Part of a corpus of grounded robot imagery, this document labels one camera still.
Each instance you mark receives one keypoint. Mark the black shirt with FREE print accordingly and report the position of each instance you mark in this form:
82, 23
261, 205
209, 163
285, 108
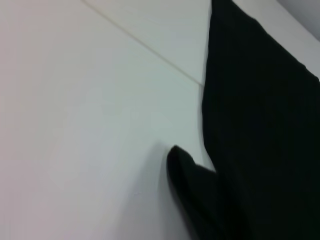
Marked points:
262, 125

